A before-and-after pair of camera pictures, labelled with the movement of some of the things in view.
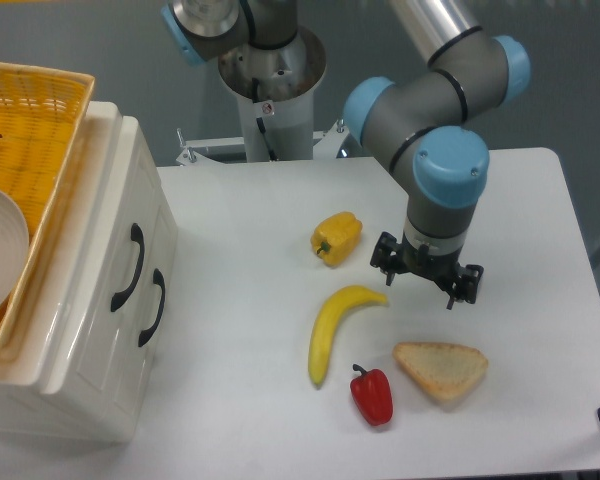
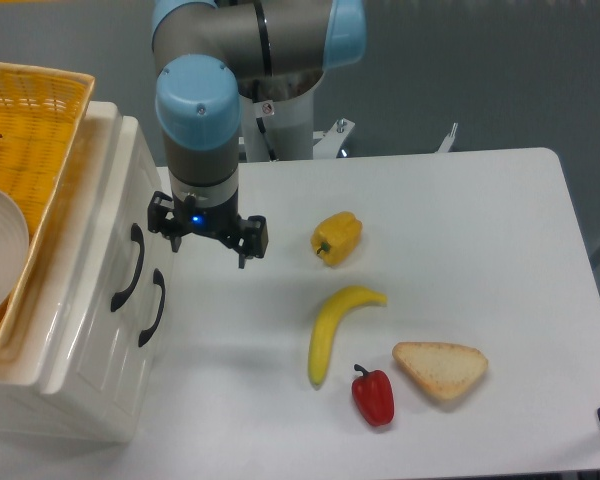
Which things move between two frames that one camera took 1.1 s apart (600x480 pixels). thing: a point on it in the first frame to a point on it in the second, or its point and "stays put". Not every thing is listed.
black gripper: [390, 256] to [221, 221]
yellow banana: [325, 319] stays put
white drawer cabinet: [76, 361] stays put
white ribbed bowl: [4, 249] stays put
